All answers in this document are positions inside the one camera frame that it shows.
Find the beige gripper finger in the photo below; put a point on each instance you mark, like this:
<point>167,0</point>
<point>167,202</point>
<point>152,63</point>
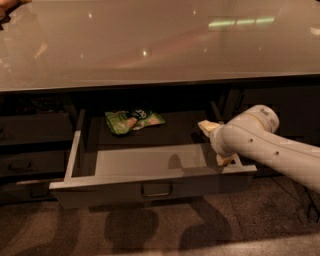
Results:
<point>224,161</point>
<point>208,127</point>

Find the dark grey cabinet door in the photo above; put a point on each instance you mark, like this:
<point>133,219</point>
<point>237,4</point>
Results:
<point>296,104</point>

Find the green snack bag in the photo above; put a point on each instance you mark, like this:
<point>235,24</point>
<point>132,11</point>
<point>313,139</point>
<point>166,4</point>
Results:
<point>123,122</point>

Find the grey counter cabinet frame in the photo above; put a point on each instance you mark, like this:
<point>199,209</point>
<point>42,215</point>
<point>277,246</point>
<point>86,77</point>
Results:
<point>158,98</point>

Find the person hand at corner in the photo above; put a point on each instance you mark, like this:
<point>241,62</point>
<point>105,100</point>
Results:
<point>5,5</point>

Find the dark grey drawer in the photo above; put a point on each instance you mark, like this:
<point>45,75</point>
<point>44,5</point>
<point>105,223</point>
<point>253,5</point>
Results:
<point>26,191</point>
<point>32,163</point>
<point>173,160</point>
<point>39,128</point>

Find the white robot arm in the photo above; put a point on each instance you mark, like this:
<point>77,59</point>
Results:
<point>251,134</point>

